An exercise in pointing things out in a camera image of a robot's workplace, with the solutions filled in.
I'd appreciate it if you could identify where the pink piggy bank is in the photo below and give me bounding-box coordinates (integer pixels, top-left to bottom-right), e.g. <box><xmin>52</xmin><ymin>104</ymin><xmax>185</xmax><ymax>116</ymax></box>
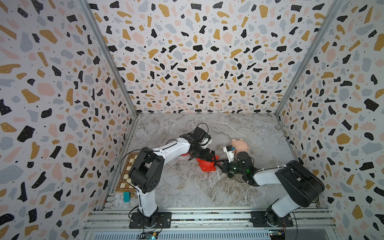
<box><xmin>231</xmin><ymin>139</ymin><xmax>250</xmax><ymax>156</ymax></box>

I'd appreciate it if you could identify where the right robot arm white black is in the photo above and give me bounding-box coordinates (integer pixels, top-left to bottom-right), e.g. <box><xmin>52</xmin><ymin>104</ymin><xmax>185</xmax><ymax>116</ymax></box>
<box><xmin>215</xmin><ymin>152</ymin><xmax>325</xmax><ymax>225</ymax></box>

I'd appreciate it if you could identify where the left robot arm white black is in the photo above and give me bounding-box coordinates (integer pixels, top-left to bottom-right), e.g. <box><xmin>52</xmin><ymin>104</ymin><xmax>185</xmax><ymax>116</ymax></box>
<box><xmin>129</xmin><ymin>127</ymin><xmax>215</xmax><ymax>218</ymax></box>

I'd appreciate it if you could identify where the right circuit board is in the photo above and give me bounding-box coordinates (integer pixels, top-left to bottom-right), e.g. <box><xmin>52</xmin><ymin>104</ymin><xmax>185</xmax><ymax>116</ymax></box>
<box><xmin>269</xmin><ymin>230</ymin><xmax>286</xmax><ymax>240</ymax></box>

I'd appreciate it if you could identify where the circuit board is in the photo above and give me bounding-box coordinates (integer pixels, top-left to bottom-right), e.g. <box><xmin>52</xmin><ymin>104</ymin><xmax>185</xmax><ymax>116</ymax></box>
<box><xmin>269</xmin><ymin>230</ymin><xmax>286</xmax><ymax>240</ymax></box>
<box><xmin>139</xmin><ymin>232</ymin><xmax>159</xmax><ymax>240</ymax></box>

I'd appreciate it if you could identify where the wooden chessboard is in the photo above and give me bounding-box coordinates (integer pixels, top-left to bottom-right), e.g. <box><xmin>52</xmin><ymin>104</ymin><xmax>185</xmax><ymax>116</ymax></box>
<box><xmin>115</xmin><ymin>153</ymin><xmax>138</xmax><ymax>194</ymax></box>

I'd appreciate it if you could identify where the left circuit board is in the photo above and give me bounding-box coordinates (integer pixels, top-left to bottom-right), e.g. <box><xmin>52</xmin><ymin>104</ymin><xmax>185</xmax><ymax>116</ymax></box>
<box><xmin>139</xmin><ymin>232</ymin><xmax>159</xmax><ymax>240</ymax></box>

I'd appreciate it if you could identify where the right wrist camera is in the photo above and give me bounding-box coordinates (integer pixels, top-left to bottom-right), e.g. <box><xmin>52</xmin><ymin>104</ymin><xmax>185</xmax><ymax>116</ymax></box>
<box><xmin>223</xmin><ymin>145</ymin><xmax>236</xmax><ymax>162</ymax></box>

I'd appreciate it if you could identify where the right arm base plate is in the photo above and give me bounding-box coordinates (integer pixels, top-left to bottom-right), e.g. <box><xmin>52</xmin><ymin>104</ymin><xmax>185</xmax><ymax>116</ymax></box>
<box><xmin>250</xmin><ymin>211</ymin><xmax>294</xmax><ymax>228</ymax></box>

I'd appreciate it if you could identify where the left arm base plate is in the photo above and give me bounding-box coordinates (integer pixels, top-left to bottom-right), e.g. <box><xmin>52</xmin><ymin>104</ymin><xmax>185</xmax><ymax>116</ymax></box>
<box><xmin>129</xmin><ymin>211</ymin><xmax>172</xmax><ymax>229</ymax></box>

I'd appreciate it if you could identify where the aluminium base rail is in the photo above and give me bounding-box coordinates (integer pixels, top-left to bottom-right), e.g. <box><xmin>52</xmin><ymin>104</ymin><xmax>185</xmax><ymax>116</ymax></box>
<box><xmin>81</xmin><ymin>207</ymin><xmax>342</xmax><ymax>240</ymax></box>

